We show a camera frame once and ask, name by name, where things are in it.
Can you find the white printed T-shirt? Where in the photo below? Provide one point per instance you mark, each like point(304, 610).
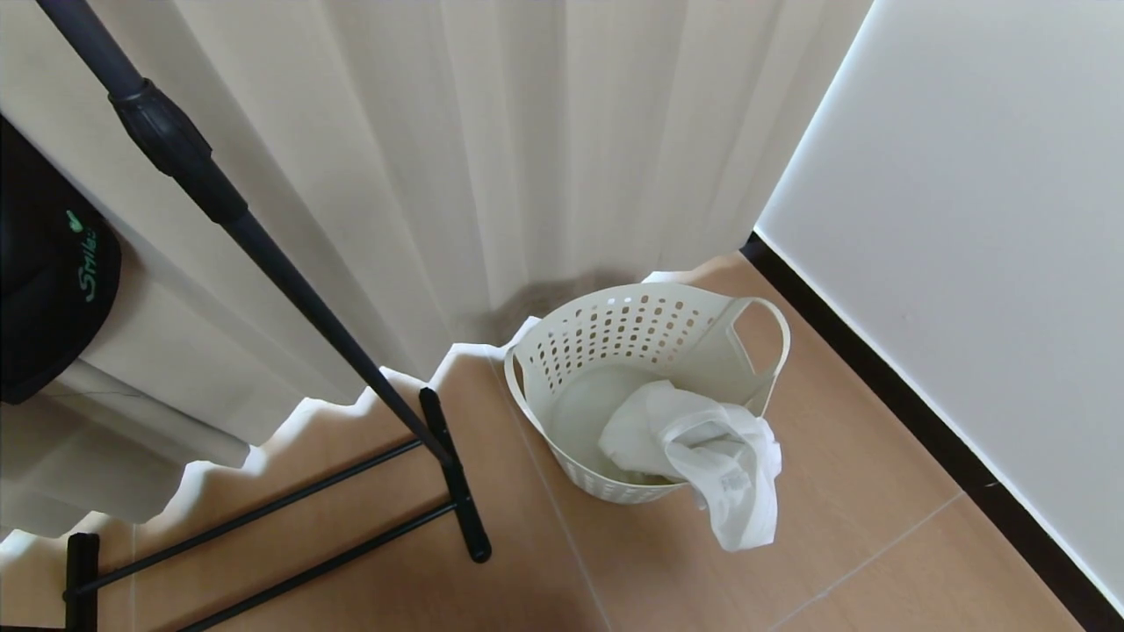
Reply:
point(729, 474)

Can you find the black striped shorts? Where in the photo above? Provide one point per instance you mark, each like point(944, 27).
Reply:
point(44, 290)

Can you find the white laundry basket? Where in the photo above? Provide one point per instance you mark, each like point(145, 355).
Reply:
point(615, 342)

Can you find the black clothes rack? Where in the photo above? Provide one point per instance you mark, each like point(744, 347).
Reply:
point(176, 149)

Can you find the beige curtain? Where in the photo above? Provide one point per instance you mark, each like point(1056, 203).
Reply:
point(483, 132)

